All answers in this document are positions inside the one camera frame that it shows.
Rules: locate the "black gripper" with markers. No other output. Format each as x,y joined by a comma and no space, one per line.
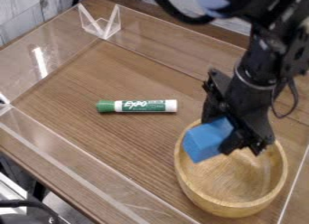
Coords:
244,104

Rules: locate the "blue foam block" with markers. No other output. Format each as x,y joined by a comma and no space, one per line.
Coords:
204,138

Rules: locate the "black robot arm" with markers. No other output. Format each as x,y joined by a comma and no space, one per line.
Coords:
277,55

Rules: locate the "brown wooden bowl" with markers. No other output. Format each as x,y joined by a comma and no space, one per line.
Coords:
236,185

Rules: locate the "green Expo marker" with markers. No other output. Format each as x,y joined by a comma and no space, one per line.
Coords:
162,105

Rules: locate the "clear acrylic tray wall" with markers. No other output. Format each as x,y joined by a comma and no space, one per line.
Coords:
107,162

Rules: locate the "clear acrylic corner bracket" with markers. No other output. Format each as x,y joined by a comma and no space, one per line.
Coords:
103,28

